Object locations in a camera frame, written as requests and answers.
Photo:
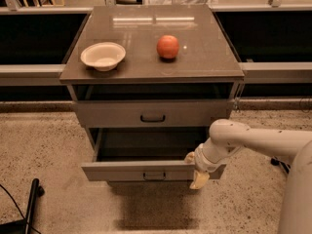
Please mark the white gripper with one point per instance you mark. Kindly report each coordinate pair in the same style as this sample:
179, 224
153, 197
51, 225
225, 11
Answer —
202, 163

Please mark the grey drawer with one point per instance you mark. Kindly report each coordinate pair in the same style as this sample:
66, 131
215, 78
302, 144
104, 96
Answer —
151, 113
143, 154

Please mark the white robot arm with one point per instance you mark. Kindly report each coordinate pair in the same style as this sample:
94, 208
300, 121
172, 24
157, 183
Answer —
226, 137

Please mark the grey top drawer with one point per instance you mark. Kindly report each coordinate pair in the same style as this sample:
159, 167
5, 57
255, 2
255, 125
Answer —
151, 113

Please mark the grey drawer cabinet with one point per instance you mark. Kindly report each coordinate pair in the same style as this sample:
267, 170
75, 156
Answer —
204, 68

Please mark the black base leg right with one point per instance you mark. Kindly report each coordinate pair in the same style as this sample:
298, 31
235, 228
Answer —
285, 167

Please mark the black base leg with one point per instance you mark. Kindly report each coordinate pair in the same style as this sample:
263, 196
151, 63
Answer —
285, 167
25, 224

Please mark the red apple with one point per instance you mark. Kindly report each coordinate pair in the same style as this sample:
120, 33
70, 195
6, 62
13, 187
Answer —
167, 47

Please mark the white paper bowl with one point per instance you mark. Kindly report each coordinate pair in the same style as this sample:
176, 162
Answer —
103, 56

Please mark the black base leg left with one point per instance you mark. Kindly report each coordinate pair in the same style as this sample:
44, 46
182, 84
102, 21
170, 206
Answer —
25, 224

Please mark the grey metal railing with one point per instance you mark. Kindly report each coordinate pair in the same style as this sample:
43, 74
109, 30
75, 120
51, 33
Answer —
48, 74

